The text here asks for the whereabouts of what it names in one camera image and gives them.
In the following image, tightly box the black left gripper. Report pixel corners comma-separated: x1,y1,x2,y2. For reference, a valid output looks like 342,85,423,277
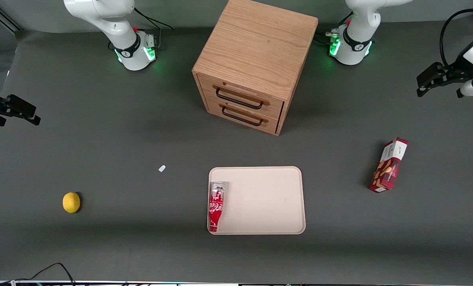
417,62,473,98

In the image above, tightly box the red cookie box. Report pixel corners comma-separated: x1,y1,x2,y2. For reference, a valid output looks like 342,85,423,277
369,137,409,193

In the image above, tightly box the beige plastic tray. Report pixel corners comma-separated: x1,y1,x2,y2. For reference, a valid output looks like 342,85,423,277
208,166,306,235

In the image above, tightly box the yellow lemon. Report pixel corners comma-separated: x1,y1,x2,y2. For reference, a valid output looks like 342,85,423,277
62,192,81,214

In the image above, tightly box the wooden drawer front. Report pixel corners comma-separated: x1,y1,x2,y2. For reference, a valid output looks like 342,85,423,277
205,98,281,136
197,73,285,120

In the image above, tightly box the wooden drawer cabinet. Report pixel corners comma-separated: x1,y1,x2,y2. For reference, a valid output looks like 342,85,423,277
192,0,319,137

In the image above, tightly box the red cola bottle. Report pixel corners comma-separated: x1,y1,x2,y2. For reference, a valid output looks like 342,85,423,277
208,182,226,233

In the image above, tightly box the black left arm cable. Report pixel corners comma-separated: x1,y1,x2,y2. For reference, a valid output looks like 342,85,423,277
439,8,473,67

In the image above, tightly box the black left base cable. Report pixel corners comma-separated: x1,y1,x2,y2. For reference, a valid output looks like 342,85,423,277
315,11,354,44

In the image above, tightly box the black base cable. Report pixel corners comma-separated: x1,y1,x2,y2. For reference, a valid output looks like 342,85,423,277
134,7,174,49
315,11,354,44

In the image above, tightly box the black cable at table edge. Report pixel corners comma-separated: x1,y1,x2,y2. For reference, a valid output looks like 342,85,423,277
12,263,76,285

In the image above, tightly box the black right base cable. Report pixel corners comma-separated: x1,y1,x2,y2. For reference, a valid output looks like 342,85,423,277
134,7,174,49

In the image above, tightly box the black drawer handle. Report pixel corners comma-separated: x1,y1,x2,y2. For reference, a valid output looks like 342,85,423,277
215,87,264,110
221,106,263,127

